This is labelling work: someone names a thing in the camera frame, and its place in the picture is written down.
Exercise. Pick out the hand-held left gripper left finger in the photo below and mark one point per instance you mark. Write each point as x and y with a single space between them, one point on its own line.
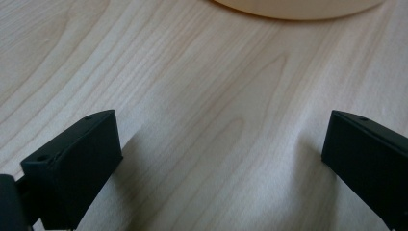
73 166

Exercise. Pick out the peach plastic mesh basket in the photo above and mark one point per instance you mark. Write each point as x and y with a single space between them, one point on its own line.
298 8

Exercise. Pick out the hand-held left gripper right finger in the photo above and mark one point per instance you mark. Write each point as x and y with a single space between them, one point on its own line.
369 160

